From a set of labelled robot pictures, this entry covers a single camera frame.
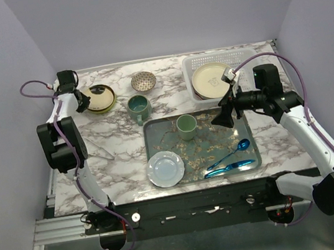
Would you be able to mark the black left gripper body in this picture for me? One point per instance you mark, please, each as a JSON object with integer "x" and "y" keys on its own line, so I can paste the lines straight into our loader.
{"x": 80, "y": 109}

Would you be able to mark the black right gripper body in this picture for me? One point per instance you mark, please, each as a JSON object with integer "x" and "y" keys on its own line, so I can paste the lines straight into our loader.
{"x": 249, "y": 99}

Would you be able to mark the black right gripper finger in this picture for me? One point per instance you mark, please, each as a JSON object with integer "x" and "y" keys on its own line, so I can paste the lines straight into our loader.
{"x": 227, "y": 99}
{"x": 224, "y": 117}

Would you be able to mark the cream plate with black mark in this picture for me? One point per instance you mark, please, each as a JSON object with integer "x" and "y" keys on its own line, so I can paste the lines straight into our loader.
{"x": 97, "y": 90}

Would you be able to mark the cream sweet bear plate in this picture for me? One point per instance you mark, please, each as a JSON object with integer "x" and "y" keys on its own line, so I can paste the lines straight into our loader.
{"x": 207, "y": 82}

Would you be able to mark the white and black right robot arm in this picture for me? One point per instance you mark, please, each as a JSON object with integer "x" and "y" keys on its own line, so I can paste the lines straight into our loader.
{"x": 288, "y": 109}

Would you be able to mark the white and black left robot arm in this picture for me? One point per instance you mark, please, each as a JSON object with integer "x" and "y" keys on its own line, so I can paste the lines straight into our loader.
{"x": 66, "y": 151}

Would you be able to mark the lime green plate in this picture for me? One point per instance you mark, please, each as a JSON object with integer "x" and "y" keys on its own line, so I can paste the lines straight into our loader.
{"x": 102, "y": 103}

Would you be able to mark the blue metallic spoon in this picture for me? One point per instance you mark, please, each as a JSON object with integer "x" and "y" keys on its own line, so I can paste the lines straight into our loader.
{"x": 242, "y": 145}

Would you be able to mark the teal floral serving tray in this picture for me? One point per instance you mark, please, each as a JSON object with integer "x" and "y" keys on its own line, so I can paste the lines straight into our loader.
{"x": 210, "y": 144}

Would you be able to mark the light green ceramic cup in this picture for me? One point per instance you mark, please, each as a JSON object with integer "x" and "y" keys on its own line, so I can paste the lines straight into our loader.
{"x": 186, "y": 125}

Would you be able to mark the blue metallic knife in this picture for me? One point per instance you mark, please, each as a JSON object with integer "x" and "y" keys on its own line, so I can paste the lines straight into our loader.
{"x": 214, "y": 172}

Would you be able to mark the teal glazed ceramic mug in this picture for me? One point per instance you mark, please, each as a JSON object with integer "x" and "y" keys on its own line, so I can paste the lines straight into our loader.
{"x": 139, "y": 109}

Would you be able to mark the patterned small ceramic bowl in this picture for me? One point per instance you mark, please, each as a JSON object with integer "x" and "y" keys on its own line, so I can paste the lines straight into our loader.
{"x": 143, "y": 81}

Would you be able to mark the light blue scalloped plate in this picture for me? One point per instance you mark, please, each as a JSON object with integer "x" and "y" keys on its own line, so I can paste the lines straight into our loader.
{"x": 165, "y": 169}

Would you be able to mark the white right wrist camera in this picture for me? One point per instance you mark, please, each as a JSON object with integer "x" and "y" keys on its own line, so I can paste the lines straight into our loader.
{"x": 231, "y": 78}

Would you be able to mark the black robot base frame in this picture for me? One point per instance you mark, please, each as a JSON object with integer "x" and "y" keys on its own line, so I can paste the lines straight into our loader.
{"x": 210, "y": 208}

